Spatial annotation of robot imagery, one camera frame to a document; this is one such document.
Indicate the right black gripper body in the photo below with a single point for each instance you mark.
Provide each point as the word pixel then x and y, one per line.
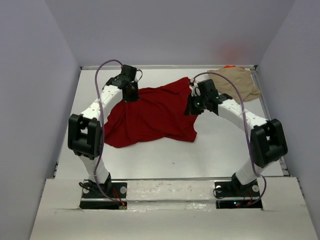
pixel 200 103

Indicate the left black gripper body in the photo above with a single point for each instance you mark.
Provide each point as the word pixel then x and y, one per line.
pixel 134 95

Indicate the red t shirt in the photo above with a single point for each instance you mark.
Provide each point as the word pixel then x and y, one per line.
pixel 159 113

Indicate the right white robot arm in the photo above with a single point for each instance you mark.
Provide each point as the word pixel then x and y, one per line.
pixel 265 138

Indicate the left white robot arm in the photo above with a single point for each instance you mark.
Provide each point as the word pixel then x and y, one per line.
pixel 86 131

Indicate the orange t shirt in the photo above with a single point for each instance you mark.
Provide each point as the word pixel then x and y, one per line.
pixel 229 66

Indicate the beige t shirt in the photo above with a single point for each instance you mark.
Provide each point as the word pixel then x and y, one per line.
pixel 241 78

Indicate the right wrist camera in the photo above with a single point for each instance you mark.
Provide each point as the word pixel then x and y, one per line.
pixel 194 88

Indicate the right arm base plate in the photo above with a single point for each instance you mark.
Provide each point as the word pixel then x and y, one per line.
pixel 243 198

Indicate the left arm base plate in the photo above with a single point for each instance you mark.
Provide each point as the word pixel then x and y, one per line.
pixel 93 199

